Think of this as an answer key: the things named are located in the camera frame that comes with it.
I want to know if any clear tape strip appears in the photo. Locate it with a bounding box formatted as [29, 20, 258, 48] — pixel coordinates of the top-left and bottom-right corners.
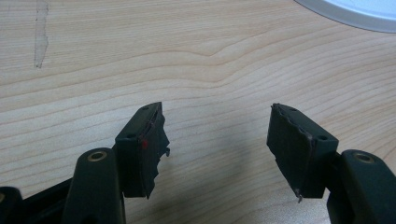
[33, 0, 50, 69]

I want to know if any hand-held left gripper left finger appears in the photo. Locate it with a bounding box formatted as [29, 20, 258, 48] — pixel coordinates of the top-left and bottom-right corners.
[61, 101, 171, 224]

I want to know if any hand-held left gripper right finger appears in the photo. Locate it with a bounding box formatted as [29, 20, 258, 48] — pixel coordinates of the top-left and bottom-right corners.
[266, 103, 396, 224]

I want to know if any white round plate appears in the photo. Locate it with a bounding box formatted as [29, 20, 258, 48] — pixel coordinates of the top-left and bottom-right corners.
[293, 0, 396, 34]

